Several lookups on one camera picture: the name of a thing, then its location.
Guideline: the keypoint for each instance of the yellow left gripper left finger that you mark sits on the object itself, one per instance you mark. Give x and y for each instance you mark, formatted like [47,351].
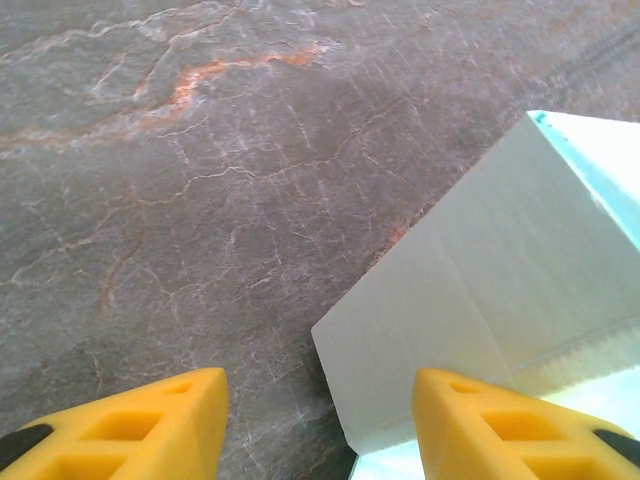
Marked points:
[110,435]

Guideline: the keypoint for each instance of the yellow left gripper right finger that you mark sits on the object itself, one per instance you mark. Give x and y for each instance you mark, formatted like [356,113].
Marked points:
[510,440]

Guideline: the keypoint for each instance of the mint green paper box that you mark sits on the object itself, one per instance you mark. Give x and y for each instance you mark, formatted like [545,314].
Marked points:
[500,250]

